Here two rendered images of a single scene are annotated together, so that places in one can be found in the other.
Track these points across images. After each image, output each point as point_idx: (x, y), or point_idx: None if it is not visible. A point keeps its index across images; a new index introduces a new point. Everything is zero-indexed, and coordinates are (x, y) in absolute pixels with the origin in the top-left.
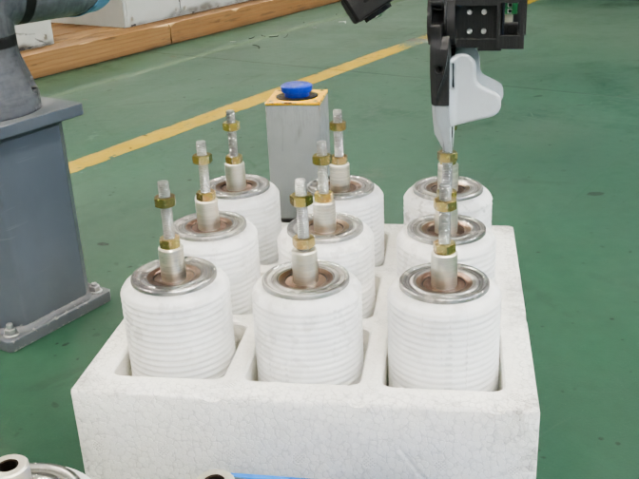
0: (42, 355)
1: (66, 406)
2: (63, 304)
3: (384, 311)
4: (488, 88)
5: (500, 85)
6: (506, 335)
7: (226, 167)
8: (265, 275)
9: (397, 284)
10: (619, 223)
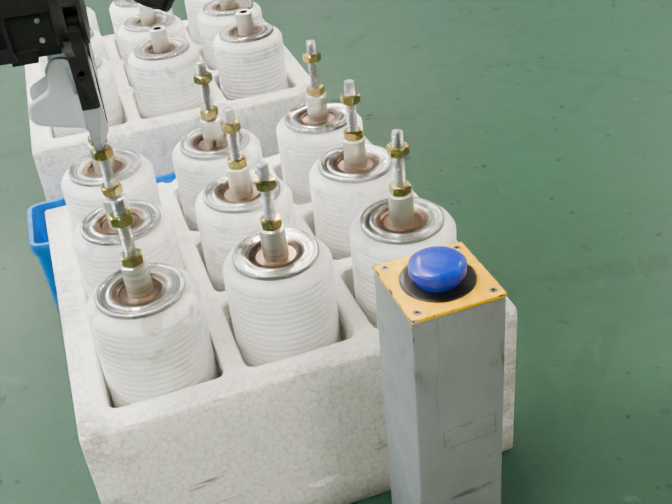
0: (670, 361)
1: (551, 324)
2: None
3: (187, 250)
4: (39, 79)
5: (29, 106)
6: (72, 258)
7: None
8: (246, 132)
9: (141, 159)
10: None
